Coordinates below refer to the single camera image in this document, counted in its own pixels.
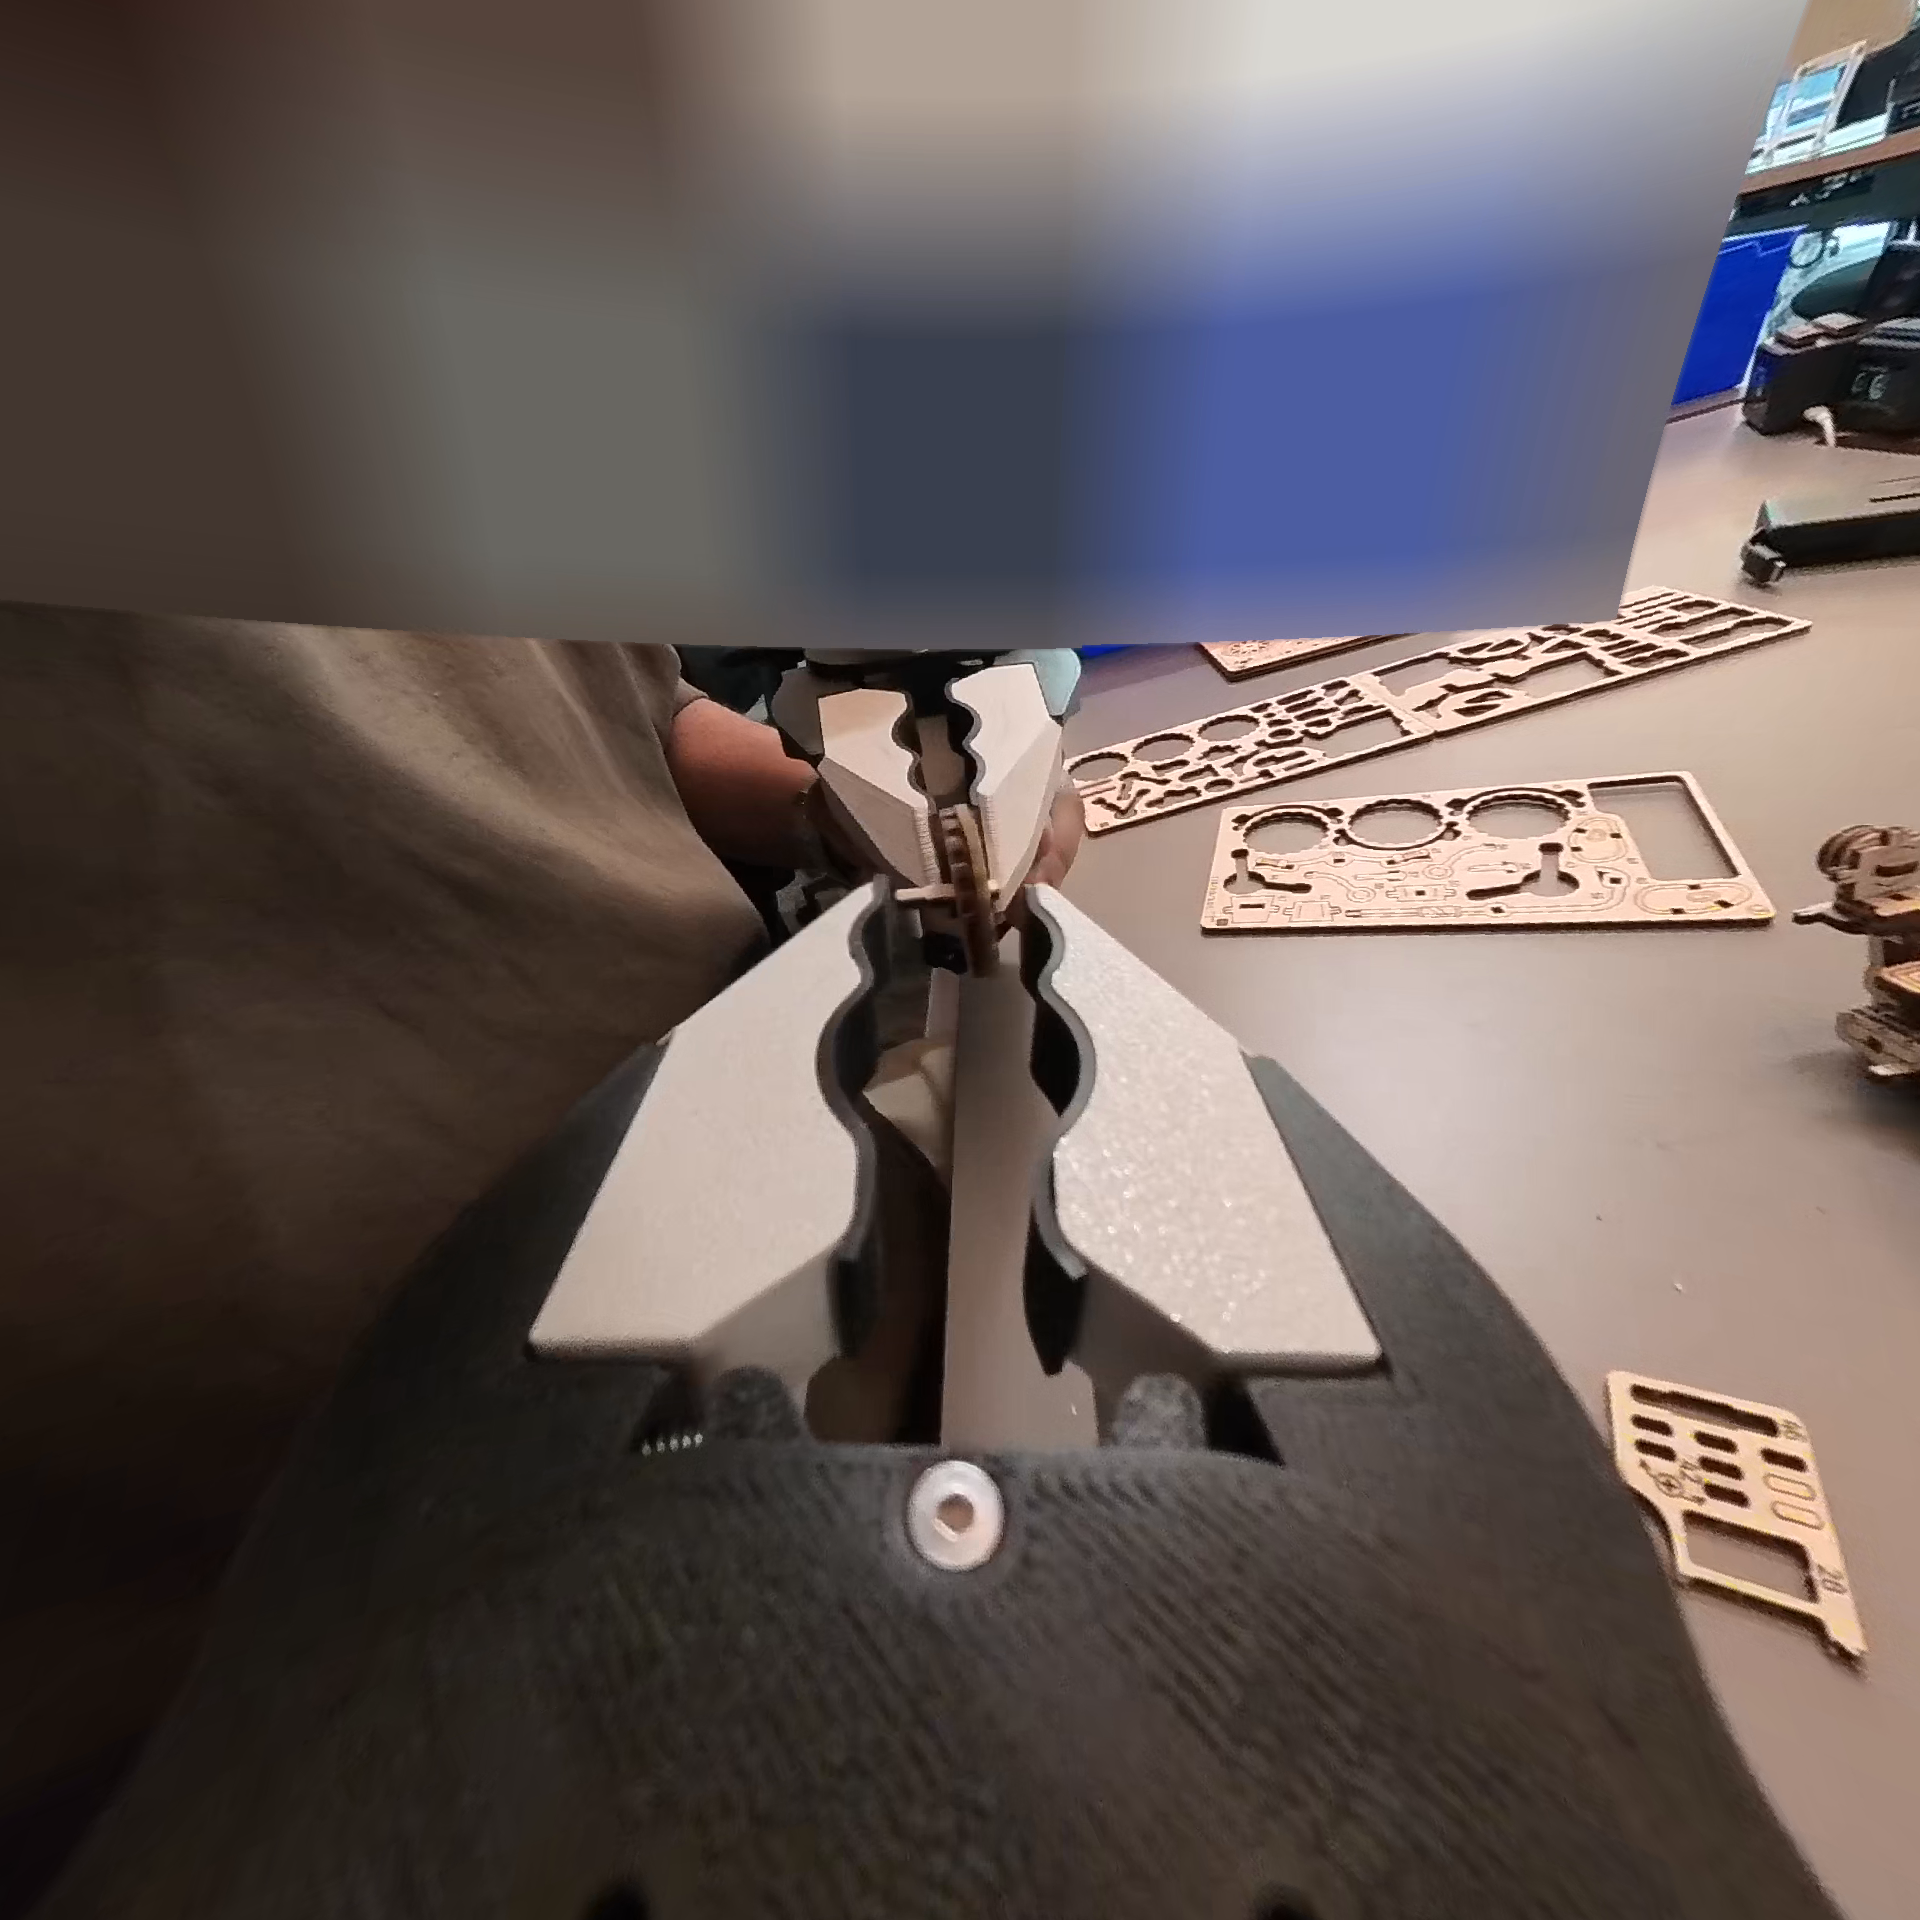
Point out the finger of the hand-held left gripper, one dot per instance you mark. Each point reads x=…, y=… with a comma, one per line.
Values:
x=863, y=764
x=1019, y=764

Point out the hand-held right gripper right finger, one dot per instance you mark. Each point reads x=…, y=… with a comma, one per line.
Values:
x=1201, y=1215

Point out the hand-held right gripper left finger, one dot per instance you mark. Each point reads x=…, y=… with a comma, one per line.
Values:
x=704, y=1200

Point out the wooden gear wheel with axle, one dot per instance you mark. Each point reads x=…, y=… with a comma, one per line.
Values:
x=983, y=885

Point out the grey desk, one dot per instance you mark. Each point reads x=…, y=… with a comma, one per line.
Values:
x=1499, y=1125

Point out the person's left hand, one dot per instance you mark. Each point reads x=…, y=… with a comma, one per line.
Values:
x=749, y=779

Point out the wooden fretwork sheet with circles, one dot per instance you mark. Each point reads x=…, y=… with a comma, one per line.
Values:
x=1103, y=802

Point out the stack of dark wooden sheets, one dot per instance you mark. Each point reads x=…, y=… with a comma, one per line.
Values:
x=1289, y=656

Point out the wooden sheet with round holes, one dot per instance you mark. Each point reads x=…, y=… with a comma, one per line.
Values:
x=1499, y=901

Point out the person's brown shirt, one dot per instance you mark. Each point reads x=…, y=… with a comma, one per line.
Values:
x=300, y=973

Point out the small wooden cutout sheet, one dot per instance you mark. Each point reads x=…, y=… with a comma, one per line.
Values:
x=1664, y=1489

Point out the wooden motorcycle model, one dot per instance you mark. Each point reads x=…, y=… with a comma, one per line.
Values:
x=1875, y=869

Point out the long wooden fretwork sheet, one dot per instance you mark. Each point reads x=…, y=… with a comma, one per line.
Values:
x=1785, y=623

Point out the large blue storage bin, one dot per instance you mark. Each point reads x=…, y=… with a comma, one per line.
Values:
x=1723, y=329

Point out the black flat bar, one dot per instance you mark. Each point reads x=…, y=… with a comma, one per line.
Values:
x=1845, y=533

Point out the black electronic device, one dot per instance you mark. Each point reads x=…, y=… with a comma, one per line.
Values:
x=1828, y=383

